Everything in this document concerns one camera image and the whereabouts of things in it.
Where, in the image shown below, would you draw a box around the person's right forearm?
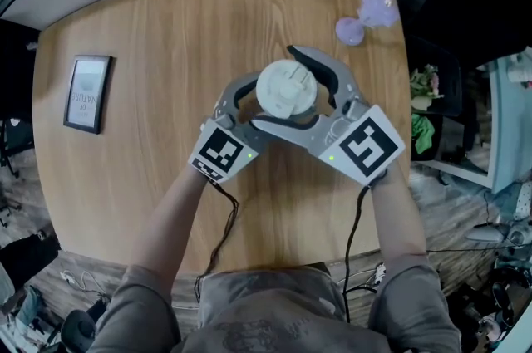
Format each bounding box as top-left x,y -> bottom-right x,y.
365,159 -> 429,265

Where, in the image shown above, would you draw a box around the black square bin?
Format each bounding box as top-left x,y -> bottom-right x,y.
405,35 -> 463,118

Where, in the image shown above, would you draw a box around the discarded flower scraps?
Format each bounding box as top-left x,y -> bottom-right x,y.
409,63 -> 445,111

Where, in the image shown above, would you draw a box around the person's left forearm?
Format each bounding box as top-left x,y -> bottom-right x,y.
128,168 -> 209,294

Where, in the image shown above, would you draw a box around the black slim office chair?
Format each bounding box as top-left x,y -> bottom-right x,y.
0,18 -> 41,178

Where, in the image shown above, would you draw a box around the light blue table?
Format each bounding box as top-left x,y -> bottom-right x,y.
484,47 -> 532,194

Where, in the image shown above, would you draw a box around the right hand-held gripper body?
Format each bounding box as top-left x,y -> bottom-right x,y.
298,96 -> 406,186

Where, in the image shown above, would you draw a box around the person's grey shirt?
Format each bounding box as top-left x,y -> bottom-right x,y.
86,251 -> 462,353

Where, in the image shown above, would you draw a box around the black picture frame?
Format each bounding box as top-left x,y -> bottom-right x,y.
62,54 -> 114,135

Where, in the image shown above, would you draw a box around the green cloth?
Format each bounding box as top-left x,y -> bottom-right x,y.
411,113 -> 436,155

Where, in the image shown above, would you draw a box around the left hand-held gripper cable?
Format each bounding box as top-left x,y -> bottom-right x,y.
194,179 -> 241,302

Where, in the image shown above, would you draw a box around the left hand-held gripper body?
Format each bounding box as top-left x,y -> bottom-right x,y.
189,113 -> 259,184

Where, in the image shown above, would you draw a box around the purple hourglass-shaped ornament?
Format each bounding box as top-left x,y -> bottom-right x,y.
335,0 -> 400,47

